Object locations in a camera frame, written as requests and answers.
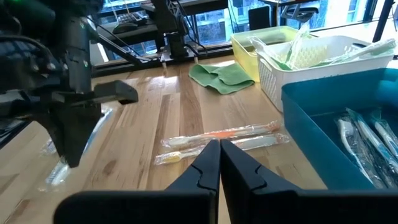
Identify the green toothbrush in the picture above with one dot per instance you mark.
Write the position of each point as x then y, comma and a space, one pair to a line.
297, 43
357, 53
267, 53

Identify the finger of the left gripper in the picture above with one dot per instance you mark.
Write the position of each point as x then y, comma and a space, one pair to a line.
60, 130
85, 130

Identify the orange toothbrush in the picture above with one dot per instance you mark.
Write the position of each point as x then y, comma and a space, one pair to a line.
224, 133
174, 157

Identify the white perforated plastic basket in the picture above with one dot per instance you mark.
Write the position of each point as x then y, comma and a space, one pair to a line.
280, 84

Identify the yellow plastic tray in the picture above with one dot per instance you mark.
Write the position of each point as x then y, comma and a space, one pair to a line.
245, 59

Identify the black aluminium table frame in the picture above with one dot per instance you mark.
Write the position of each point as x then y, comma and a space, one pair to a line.
140, 63

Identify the green cloth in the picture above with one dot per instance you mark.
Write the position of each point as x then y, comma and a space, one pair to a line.
220, 77

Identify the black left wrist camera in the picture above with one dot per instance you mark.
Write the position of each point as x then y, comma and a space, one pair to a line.
18, 74

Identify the grey office chair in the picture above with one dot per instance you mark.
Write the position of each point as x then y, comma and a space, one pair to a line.
298, 12

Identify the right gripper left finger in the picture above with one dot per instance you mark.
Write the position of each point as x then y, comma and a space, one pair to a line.
186, 205

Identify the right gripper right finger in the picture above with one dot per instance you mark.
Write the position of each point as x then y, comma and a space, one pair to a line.
264, 205

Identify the large window dark frame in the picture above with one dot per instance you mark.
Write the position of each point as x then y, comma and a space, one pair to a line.
217, 28

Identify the blue plastic tray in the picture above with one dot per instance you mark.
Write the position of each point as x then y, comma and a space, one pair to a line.
304, 140

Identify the black device green light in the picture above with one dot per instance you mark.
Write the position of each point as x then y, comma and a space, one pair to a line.
124, 28

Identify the black office chair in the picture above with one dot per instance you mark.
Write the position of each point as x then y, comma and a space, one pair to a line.
259, 18

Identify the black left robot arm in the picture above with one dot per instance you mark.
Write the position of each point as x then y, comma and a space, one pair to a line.
31, 9

